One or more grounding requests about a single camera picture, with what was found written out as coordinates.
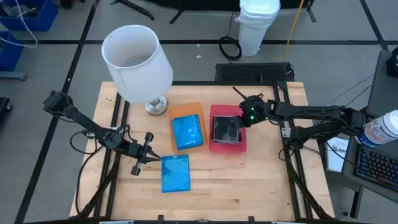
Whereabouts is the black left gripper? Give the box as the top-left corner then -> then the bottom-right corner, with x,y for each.
123,132 -> 162,177

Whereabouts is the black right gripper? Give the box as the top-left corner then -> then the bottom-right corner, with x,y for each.
232,86 -> 274,129

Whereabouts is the pink translucent plastic bin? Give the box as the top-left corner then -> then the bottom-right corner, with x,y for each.
208,104 -> 248,155

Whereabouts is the black perforated metal box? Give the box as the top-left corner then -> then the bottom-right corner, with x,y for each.
215,62 -> 295,83

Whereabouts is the orange translucent plastic bin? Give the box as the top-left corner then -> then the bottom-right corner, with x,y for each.
167,101 -> 209,153

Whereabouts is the white shade silver table lamp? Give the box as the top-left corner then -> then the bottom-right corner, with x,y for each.
101,24 -> 174,116

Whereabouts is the white trash bin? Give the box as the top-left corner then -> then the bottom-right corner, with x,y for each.
234,0 -> 281,57

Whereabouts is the white printed paper sheet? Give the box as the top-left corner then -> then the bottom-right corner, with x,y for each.
325,136 -> 349,174

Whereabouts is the grey desk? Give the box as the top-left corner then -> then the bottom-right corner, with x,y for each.
341,115 -> 398,203

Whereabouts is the black stand leg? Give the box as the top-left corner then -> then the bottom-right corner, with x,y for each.
169,6 -> 187,24
110,0 -> 155,21

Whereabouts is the white blue wipes canister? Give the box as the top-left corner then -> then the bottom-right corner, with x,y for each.
354,109 -> 398,147

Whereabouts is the black backlit keyboard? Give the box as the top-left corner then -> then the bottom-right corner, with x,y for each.
354,146 -> 398,190

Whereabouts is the grey side table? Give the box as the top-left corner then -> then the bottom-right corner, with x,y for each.
366,49 -> 398,118

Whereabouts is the black chair base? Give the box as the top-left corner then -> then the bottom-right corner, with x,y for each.
0,96 -> 12,125

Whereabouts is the grey shelf foot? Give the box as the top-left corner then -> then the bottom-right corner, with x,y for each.
0,71 -> 27,82

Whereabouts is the black device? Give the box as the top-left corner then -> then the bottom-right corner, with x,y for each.
387,46 -> 398,78

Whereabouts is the blue storage crate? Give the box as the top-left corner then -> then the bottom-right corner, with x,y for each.
0,0 -> 59,32
0,30 -> 25,72

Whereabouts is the black arm base cable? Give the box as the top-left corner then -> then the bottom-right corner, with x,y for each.
70,129 -> 105,215

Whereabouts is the coiled black cable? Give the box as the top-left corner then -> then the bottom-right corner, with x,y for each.
218,12 -> 243,62

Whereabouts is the yellow cable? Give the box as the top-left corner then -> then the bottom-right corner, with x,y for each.
283,0 -> 305,63

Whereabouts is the thin black cable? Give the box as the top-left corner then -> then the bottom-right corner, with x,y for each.
345,84 -> 373,107
329,73 -> 376,105

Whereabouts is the white cable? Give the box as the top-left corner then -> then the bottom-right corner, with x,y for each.
0,0 -> 39,49

